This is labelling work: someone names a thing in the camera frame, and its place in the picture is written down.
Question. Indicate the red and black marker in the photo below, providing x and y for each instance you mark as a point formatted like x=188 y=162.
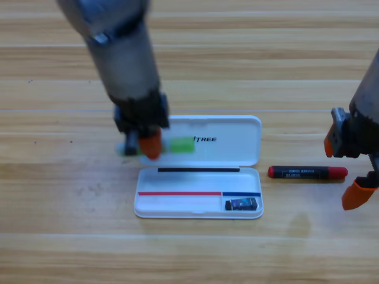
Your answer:
x=308 y=172

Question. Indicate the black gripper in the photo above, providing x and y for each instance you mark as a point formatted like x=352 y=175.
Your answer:
x=142 y=115
x=352 y=139

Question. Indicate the white Unitree pencil case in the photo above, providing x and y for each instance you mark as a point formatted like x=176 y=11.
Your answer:
x=225 y=148

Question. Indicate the green capped marker pen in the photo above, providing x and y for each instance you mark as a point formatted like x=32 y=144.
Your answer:
x=182 y=145

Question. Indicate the dark blue eraser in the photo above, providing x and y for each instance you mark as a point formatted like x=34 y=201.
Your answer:
x=241 y=204

